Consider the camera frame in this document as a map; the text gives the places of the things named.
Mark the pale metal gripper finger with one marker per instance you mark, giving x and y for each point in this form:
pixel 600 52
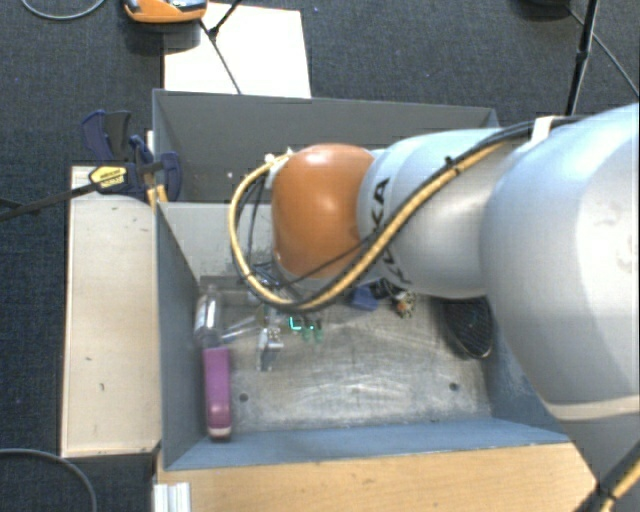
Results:
pixel 240 330
pixel 268 353

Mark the grey metal bin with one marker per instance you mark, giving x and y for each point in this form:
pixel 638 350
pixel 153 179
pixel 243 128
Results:
pixel 360 385

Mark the black mesh object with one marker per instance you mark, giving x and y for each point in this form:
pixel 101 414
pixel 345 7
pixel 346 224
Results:
pixel 467 327

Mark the pale wood board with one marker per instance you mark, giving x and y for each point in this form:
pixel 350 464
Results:
pixel 112 325

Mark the small blue object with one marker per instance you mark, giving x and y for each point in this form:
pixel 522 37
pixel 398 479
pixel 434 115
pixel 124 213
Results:
pixel 362 300

